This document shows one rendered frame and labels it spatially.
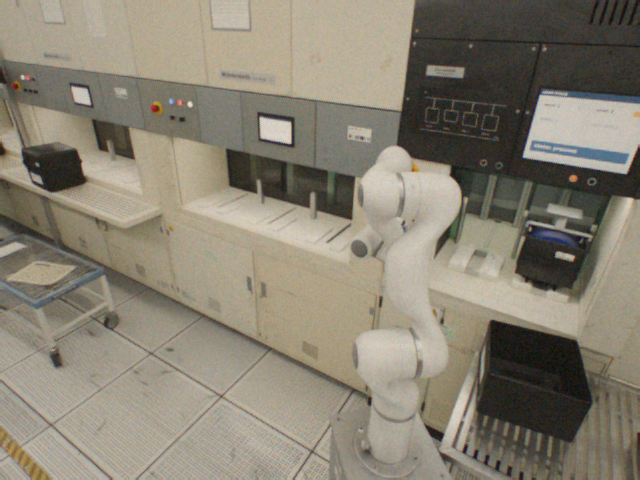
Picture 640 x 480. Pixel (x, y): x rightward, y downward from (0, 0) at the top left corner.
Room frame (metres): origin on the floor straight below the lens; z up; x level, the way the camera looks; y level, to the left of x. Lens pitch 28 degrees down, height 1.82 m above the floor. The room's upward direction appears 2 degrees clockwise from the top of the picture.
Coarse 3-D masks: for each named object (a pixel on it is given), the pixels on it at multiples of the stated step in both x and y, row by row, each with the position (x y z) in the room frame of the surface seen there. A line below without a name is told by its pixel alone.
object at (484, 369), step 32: (480, 352) 1.08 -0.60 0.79; (512, 352) 1.06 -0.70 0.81; (544, 352) 1.03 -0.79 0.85; (576, 352) 0.96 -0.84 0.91; (480, 384) 0.90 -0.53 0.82; (512, 384) 0.82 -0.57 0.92; (544, 384) 0.96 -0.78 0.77; (576, 384) 0.87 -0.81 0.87; (512, 416) 0.81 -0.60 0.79; (544, 416) 0.78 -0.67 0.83; (576, 416) 0.75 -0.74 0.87
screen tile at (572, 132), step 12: (540, 108) 1.25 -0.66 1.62; (552, 108) 1.24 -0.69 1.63; (564, 108) 1.22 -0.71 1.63; (576, 108) 1.21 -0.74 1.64; (588, 108) 1.19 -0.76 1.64; (576, 120) 1.20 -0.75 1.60; (540, 132) 1.25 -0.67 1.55; (552, 132) 1.23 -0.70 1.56; (564, 132) 1.21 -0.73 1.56; (576, 132) 1.20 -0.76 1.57
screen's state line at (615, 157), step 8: (536, 144) 1.25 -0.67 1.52; (544, 144) 1.23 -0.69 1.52; (552, 144) 1.22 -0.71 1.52; (560, 144) 1.21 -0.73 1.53; (544, 152) 1.23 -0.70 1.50; (552, 152) 1.22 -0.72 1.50; (560, 152) 1.21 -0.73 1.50; (568, 152) 1.20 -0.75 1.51; (576, 152) 1.19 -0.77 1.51; (584, 152) 1.18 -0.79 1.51; (592, 152) 1.17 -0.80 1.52; (600, 152) 1.16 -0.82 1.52; (608, 152) 1.15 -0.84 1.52; (616, 152) 1.14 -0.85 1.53; (600, 160) 1.15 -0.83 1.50; (608, 160) 1.14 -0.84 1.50; (616, 160) 1.13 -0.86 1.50; (624, 160) 1.13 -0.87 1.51
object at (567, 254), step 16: (560, 208) 1.45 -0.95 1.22; (576, 208) 1.45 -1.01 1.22; (528, 224) 1.48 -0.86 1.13; (544, 224) 1.45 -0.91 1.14; (560, 224) 1.41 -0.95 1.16; (528, 240) 1.39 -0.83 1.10; (544, 240) 1.36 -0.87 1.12; (528, 256) 1.38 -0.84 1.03; (544, 256) 1.35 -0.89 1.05; (560, 256) 1.32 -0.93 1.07; (576, 256) 1.30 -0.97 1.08; (528, 272) 1.37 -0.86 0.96; (544, 272) 1.34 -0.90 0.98; (560, 272) 1.31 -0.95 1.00; (576, 272) 1.29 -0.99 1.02
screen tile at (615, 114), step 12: (600, 108) 1.18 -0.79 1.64; (612, 108) 1.16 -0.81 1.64; (624, 108) 1.15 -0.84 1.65; (636, 108) 1.14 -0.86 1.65; (600, 120) 1.17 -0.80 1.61; (612, 120) 1.16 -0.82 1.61; (624, 120) 1.14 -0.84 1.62; (636, 120) 1.13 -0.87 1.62; (588, 132) 1.18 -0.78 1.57; (600, 132) 1.17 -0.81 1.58; (612, 132) 1.15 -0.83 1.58; (624, 132) 1.14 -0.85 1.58; (636, 132) 1.12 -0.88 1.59; (600, 144) 1.16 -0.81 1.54; (612, 144) 1.15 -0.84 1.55; (624, 144) 1.13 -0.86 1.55
